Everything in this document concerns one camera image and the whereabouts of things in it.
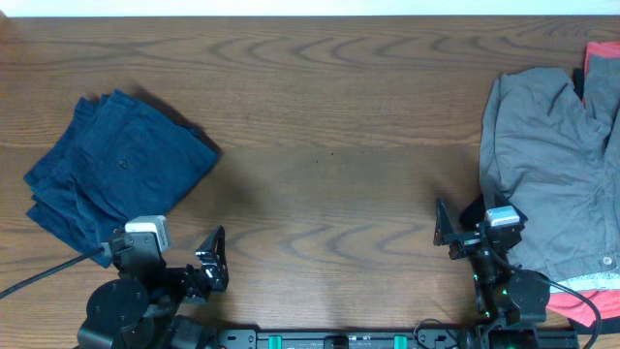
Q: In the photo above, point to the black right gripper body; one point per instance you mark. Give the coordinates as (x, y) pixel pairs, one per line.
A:
(466, 244)

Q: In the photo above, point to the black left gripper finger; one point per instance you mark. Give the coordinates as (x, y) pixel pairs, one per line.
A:
(136, 251)
(212, 257)

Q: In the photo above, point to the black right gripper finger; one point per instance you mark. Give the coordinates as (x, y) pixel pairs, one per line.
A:
(444, 231)
(501, 200)

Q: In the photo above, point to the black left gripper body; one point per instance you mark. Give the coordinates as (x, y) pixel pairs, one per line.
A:
(192, 286)

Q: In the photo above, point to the dark blue denim shorts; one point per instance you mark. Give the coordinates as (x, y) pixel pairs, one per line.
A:
(132, 160)

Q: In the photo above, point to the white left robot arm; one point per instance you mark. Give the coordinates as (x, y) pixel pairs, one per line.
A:
(139, 308)

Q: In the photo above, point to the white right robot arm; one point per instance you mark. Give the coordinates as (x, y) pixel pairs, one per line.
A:
(511, 300)

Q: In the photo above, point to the black garment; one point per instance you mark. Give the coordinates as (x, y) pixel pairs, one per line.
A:
(473, 214)

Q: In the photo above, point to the grey shirt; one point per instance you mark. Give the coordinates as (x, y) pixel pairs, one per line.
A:
(554, 154)

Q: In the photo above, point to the folded dark blue shorts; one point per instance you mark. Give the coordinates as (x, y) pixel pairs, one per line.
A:
(62, 206)

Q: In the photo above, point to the coral red garment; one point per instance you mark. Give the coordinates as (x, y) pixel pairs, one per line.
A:
(607, 301)

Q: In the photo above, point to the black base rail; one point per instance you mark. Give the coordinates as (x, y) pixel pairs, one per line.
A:
(428, 334)

